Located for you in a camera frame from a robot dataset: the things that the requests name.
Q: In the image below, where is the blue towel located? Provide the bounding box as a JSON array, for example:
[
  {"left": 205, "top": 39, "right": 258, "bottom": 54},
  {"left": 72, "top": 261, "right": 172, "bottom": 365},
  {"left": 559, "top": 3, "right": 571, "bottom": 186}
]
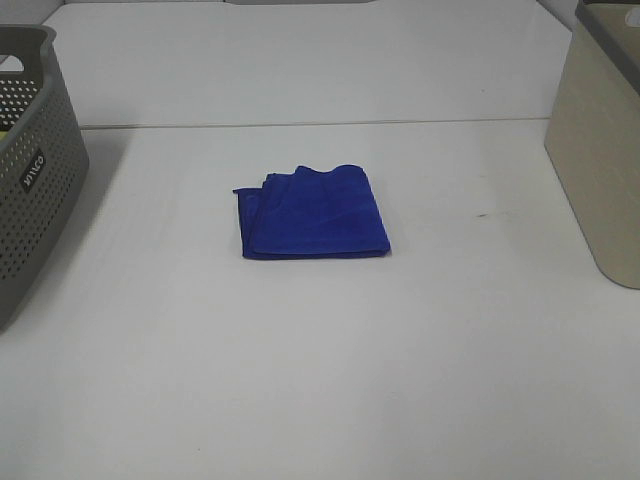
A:
[{"left": 234, "top": 165, "right": 391, "bottom": 260}]

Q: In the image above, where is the grey perforated plastic basket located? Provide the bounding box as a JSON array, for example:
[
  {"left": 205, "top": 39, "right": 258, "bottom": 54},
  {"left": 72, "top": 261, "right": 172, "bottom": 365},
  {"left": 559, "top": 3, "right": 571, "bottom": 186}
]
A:
[{"left": 1, "top": 24, "right": 89, "bottom": 326}]

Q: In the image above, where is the beige plastic basket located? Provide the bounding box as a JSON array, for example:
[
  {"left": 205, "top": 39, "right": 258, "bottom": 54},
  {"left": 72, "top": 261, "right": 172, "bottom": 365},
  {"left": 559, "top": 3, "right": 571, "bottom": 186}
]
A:
[{"left": 544, "top": 1, "right": 639, "bottom": 289}]

